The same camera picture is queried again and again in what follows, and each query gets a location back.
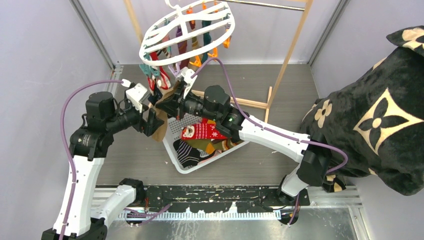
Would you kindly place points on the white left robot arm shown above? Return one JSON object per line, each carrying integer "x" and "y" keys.
{"x": 88, "y": 147}

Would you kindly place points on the dark green sock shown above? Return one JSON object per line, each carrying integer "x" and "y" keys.
{"x": 206, "y": 40}

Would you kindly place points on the orange clip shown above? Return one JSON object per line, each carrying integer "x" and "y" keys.
{"x": 226, "y": 43}
{"x": 214, "y": 53}
{"x": 195, "y": 62}

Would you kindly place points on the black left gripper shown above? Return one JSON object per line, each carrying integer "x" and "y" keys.
{"x": 152, "y": 122}

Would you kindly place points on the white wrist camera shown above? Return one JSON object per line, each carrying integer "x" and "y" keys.
{"x": 136, "y": 94}
{"x": 187, "y": 77}

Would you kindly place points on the white oval clip hanger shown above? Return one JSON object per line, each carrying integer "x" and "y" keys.
{"x": 185, "y": 23}

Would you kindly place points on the navy blue patterned sock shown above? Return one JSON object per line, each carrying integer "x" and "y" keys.
{"x": 154, "y": 97}

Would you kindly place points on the black white striped sock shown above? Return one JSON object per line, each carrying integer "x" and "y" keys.
{"x": 188, "y": 156}

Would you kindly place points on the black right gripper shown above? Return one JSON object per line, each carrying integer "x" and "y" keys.
{"x": 171, "y": 104}

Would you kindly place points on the metal rack rod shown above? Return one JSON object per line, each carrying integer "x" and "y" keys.
{"x": 267, "y": 5}

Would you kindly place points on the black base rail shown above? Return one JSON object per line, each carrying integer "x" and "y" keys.
{"x": 216, "y": 202}

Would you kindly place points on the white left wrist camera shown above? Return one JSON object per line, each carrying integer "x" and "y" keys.
{"x": 136, "y": 94}

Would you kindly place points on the santa christmas sock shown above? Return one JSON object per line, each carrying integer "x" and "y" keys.
{"x": 158, "y": 78}

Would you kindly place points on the olive green sock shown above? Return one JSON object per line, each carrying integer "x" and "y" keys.
{"x": 202, "y": 144}

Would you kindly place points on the black floral plush blanket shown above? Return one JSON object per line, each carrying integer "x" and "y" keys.
{"x": 378, "y": 120}

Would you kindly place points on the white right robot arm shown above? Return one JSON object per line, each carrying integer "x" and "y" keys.
{"x": 226, "y": 123}

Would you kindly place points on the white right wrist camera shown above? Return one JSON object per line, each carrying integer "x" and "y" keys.
{"x": 187, "y": 77}

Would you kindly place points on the red snowflake sock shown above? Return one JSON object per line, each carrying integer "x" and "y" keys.
{"x": 205, "y": 130}

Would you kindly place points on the white plastic basket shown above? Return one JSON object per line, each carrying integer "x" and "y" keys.
{"x": 173, "y": 133}

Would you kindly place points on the purple clip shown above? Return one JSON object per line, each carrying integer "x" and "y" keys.
{"x": 174, "y": 68}

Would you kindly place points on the brown sock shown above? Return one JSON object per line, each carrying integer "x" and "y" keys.
{"x": 161, "y": 132}

